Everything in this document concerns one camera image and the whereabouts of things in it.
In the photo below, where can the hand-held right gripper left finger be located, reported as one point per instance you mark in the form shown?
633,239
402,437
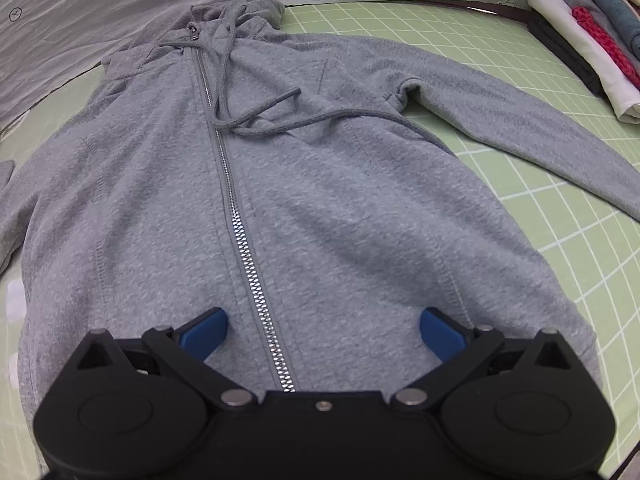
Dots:
207,330

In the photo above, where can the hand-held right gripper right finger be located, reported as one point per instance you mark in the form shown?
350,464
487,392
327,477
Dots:
440,330

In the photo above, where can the grey zip hoodie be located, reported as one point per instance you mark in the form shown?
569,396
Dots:
325,210

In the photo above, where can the stack of folded clothes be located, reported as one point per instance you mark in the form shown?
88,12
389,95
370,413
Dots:
590,50

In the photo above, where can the black folded garment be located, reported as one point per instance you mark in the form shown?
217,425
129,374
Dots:
565,47

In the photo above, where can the red knitted garment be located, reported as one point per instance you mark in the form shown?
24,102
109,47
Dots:
607,45

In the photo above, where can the dark wooden frame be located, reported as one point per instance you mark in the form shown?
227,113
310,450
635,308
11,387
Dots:
500,10

